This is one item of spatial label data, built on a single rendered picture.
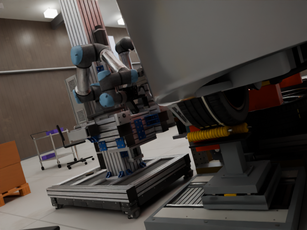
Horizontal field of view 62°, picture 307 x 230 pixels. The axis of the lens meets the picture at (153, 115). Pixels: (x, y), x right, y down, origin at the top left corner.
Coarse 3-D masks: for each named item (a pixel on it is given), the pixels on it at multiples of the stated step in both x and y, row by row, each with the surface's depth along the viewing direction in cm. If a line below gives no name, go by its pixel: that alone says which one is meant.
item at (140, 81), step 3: (144, 75) 156; (138, 78) 159; (141, 78) 158; (144, 78) 156; (138, 81) 159; (141, 81) 158; (144, 81) 157; (138, 84) 160; (141, 84) 159; (144, 84) 162
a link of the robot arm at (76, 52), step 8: (72, 48) 160; (80, 48) 158; (88, 48) 160; (72, 56) 163; (80, 56) 158; (88, 56) 161; (96, 56) 163; (80, 64) 164; (88, 64) 166; (80, 72) 172; (88, 72) 175; (80, 80) 178; (88, 80) 182; (80, 88) 185; (88, 88) 189; (80, 96) 190; (88, 96) 193
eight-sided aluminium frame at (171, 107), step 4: (176, 104) 140; (168, 108) 144; (172, 108) 144; (176, 108) 143; (176, 112) 147; (180, 112) 145; (180, 116) 150; (184, 116) 148; (180, 120) 152; (184, 120) 152; (184, 124) 155; (188, 124) 154
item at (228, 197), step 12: (276, 168) 160; (264, 180) 151; (276, 180) 153; (264, 192) 137; (204, 204) 148; (216, 204) 144; (228, 204) 140; (240, 204) 136; (252, 204) 132; (264, 204) 129
